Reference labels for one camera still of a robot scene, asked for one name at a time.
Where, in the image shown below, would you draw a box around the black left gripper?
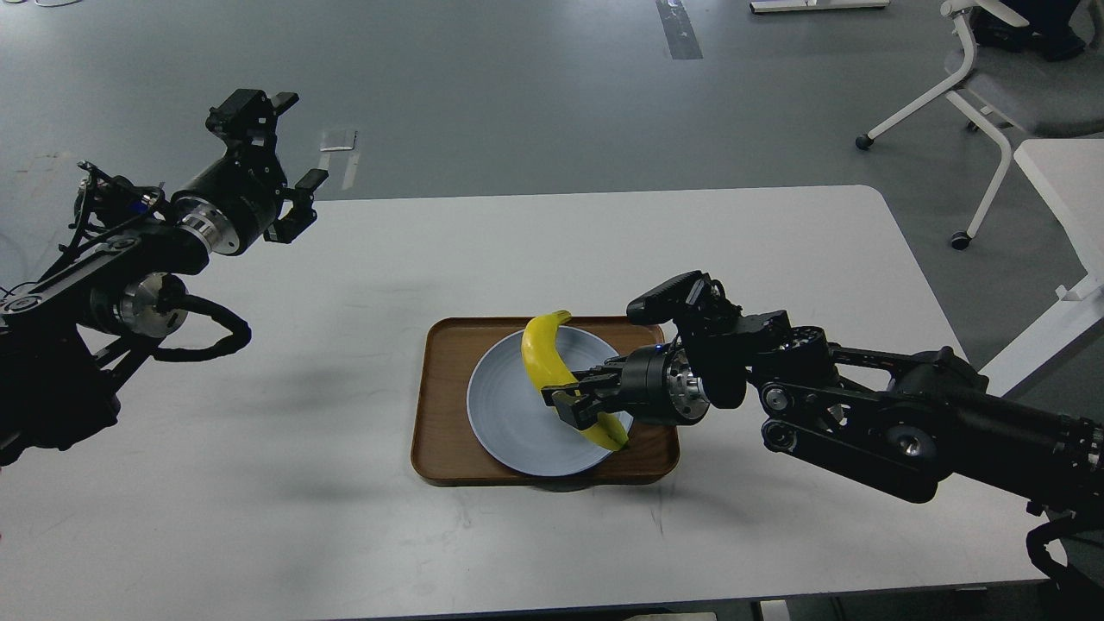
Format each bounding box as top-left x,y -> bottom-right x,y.
172,88 -> 329,256

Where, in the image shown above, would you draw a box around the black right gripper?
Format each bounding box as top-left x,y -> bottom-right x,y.
542,343 -> 710,430

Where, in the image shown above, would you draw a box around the yellow banana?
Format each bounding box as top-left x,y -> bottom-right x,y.
520,311 -> 630,451

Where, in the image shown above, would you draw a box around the light blue plate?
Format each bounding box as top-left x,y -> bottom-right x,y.
466,330 -> 612,477

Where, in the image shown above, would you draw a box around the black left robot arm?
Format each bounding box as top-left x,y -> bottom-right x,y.
1,88 -> 328,467

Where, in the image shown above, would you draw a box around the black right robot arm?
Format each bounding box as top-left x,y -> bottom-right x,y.
537,271 -> 1101,520

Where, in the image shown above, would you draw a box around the white floor tape marks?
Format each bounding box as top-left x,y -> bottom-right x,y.
318,129 -> 361,191

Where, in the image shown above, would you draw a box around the brown wooden tray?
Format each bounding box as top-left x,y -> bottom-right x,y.
411,316 -> 680,490

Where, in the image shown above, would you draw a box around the grey floor tape strip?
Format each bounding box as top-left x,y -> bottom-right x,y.
654,0 -> 705,60

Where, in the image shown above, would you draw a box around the white office chair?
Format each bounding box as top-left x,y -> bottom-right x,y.
854,1 -> 1103,250

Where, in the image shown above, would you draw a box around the white side table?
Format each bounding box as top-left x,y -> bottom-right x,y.
981,136 -> 1101,398

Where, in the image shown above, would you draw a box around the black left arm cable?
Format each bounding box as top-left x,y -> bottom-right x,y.
151,293 -> 253,364

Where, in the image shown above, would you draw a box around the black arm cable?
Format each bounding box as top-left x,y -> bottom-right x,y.
151,293 -> 253,364
1025,509 -> 1104,606

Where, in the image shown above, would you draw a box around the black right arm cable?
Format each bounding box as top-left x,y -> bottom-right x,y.
1025,509 -> 1104,606

